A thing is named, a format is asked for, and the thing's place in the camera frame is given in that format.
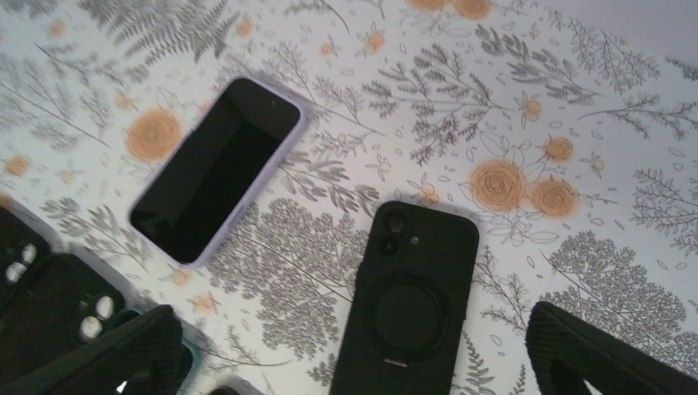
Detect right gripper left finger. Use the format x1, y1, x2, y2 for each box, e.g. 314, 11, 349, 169
1, 304, 184, 394

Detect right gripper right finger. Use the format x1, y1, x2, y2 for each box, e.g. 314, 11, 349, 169
525, 301, 697, 394

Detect black phone case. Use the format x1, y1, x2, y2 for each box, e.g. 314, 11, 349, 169
1, 207, 50, 302
1, 253, 125, 385

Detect black phone row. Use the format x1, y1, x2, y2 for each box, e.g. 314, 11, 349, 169
128, 77, 307, 267
330, 201, 479, 394

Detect teal phone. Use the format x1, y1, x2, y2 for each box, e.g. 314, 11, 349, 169
109, 309, 200, 394

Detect floral table mat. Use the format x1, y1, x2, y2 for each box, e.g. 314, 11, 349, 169
1, 1, 697, 394

